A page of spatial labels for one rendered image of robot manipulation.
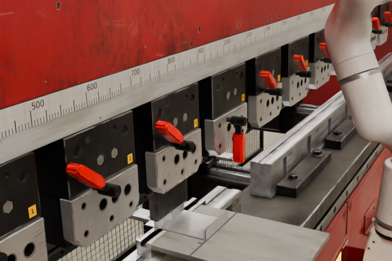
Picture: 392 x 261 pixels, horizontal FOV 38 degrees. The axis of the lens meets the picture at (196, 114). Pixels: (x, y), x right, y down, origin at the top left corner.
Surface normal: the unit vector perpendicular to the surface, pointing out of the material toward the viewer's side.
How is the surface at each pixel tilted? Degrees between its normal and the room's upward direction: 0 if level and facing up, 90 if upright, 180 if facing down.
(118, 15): 90
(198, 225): 0
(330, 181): 0
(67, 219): 90
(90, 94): 90
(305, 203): 0
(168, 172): 90
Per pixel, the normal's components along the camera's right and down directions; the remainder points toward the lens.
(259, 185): -0.50, 0.26
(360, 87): -0.44, 0.06
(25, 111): 0.87, 0.11
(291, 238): -0.03, -0.96
